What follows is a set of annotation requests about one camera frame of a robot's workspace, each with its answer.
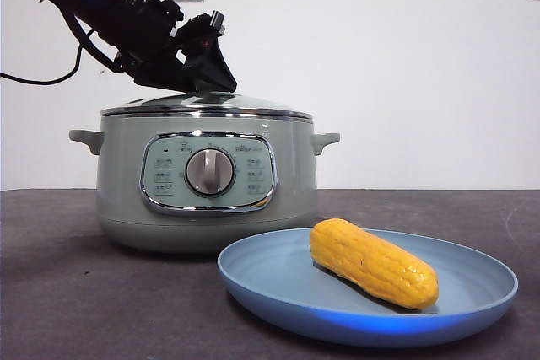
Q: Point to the pale green electric steamer pot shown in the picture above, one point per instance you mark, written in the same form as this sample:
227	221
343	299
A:
122	191

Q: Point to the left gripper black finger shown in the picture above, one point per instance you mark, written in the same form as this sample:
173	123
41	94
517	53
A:
211	60
160	77

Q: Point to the yellow corn cob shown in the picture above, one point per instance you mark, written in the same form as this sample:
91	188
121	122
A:
371	263

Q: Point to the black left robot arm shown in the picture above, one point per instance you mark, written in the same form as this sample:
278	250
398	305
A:
118	10

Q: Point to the blue round plate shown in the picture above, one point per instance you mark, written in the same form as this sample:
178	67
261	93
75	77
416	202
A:
274	275

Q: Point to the glass lid with green knob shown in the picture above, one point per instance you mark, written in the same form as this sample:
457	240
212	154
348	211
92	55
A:
253	105

